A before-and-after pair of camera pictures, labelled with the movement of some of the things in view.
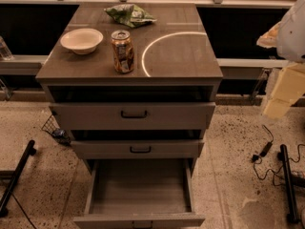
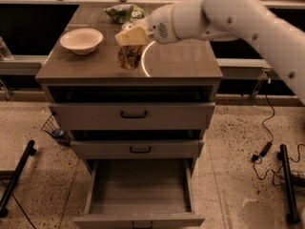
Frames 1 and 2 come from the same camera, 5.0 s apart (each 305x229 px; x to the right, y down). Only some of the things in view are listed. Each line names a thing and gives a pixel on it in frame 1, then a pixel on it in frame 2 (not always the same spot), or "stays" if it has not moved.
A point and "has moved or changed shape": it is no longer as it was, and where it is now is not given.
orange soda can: (123, 51) has moved or changed shape
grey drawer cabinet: (157, 112) stays
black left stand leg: (30, 150) stays
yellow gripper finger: (270, 38) to (160, 24)
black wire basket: (60, 134) stays
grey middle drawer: (137, 149) stays
